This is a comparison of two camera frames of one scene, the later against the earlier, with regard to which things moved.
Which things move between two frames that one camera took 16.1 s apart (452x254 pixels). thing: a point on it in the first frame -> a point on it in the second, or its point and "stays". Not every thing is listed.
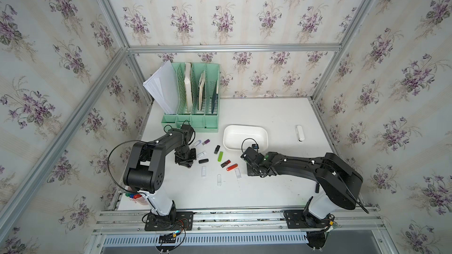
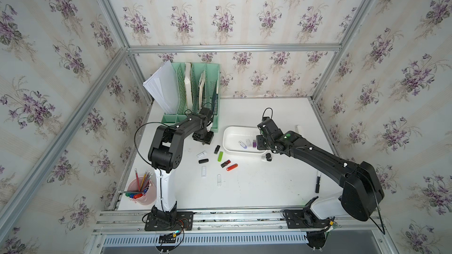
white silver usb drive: [201, 154] stays
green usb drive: [220, 156] stays
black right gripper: [249, 173] -> [259, 146]
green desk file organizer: [196, 87] stays
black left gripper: [193, 152] -> [207, 140]
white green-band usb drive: [219, 180] stays
